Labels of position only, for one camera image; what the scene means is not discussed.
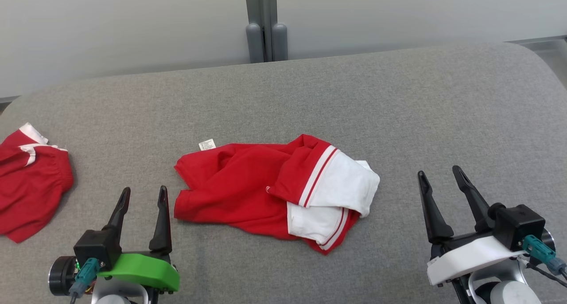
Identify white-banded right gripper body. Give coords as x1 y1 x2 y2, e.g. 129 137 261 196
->
427 231 526 287

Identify grey partition post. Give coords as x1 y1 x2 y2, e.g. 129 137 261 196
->
245 0 266 64
265 0 288 62

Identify red shorts with white trim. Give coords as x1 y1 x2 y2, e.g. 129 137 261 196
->
0 122 74 243

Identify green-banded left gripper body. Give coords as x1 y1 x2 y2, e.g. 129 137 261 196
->
49 251 180 296

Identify red and white t-shirt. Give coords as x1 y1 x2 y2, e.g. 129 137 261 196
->
174 134 381 255

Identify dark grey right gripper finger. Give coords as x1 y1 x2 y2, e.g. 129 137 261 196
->
452 165 496 233
418 171 455 244

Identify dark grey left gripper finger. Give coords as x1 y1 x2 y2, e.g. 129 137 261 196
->
149 185 173 255
103 187 131 243

